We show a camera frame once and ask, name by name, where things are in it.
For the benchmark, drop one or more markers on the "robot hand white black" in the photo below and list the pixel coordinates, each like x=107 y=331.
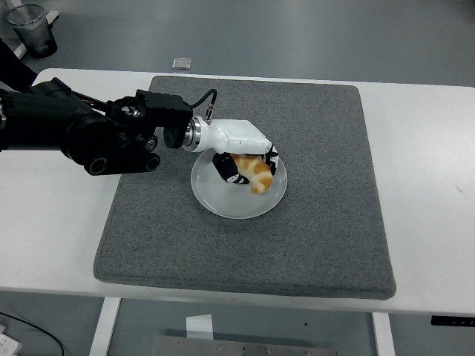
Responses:
x=237 y=135

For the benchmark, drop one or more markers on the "golden croissant bread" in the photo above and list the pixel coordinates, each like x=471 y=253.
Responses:
x=259 y=174

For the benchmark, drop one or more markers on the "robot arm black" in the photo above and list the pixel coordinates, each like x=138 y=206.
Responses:
x=92 y=130

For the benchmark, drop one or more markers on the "pale grey round plate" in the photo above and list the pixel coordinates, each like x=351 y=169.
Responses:
x=230 y=202

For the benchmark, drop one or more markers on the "small silver floor socket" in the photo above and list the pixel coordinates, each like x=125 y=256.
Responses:
x=182 y=63

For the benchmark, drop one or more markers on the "grey felt mat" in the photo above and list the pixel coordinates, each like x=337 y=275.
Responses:
x=259 y=256

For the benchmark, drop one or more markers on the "bin with clear bag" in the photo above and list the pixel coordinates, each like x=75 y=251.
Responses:
x=35 y=31

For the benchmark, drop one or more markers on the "white table leg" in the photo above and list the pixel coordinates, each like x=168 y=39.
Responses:
x=384 y=333
x=104 y=326

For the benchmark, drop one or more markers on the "person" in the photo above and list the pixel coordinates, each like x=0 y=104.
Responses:
x=13 y=70

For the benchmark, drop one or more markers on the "black table control panel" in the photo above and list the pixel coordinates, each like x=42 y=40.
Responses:
x=452 y=321

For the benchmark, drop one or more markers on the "white floor device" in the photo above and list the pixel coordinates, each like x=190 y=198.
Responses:
x=8 y=345

